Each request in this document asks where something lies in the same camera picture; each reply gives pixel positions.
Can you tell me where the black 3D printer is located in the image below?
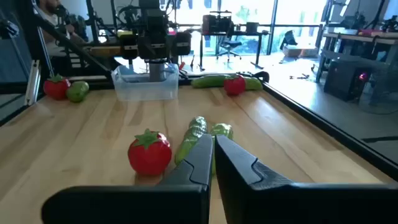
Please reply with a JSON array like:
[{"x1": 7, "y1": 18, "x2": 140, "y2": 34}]
[{"x1": 201, "y1": 11, "x2": 233, "y2": 35}]

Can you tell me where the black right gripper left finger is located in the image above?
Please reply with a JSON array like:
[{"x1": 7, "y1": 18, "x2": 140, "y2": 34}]
[{"x1": 41, "y1": 133, "x2": 215, "y2": 224}]

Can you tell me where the black office desk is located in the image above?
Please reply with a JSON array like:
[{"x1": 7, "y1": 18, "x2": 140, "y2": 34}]
[{"x1": 198, "y1": 29, "x2": 271, "y2": 71}]

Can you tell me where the large red apple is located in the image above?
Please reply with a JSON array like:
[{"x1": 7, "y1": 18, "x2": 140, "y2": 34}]
[{"x1": 127, "y1": 128, "x2": 173, "y2": 177}]

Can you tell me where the red toy tomato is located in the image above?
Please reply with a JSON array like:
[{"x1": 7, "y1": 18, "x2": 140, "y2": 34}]
[
  {"x1": 43, "y1": 73, "x2": 72, "y2": 101},
  {"x1": 223, "y1": 73, "x2": 247, "y2": 96}
]

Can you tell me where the black diagonal frame strut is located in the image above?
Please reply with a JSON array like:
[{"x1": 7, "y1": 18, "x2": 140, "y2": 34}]
[{"x1": 30, "y1": 12, "x2": 113, "y2": 79}]

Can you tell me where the black computer case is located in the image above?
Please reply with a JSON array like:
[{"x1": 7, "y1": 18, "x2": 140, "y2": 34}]
[{"x1": 323, "y1": 58, "x2": 371, "y2": 102}]

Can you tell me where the black office chair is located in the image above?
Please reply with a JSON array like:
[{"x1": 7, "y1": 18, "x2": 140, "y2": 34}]
[{"x1": 216, "y1": 30, "x2": 243, "y2": 62}]

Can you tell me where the person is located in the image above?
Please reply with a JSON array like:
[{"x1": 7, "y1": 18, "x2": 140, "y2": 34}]
[{"x1": 34, "y1": 0, "x2": 90, "y2": 58}]

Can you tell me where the wooden workbench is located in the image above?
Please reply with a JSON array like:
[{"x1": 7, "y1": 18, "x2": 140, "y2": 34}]
[{"x1": 315, "y1": 27, "x2": 398, "y2": 85}]

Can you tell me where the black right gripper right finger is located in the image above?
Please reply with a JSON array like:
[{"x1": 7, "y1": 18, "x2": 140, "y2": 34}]
[{"x1": 214, "y1": 134, "x2": 398, "y2": 224}]

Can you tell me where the aluminium frame post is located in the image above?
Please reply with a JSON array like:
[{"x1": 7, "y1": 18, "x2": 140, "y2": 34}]
[{"x1": 24, "y1": 58, "x2": 42, "y2": 106}]

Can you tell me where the green toy cucumber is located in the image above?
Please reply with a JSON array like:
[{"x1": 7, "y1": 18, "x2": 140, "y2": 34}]
[
  {"x1": 244, "y1": 76, "x2": 264, "y2": 91},
  {"x1": 190, "y1": 73, "x2": 231, "y2": 89}
]

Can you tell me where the clear plastic basket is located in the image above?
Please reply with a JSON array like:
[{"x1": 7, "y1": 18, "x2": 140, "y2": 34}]
[{"x1": 111, "y1": 63, "x2": 180, "y2": 102}]

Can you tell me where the green toy pepper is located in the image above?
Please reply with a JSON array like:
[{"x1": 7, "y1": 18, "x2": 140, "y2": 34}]
[{"x1": 65, "y1": 80, "x2": 90, "y2": 103}]

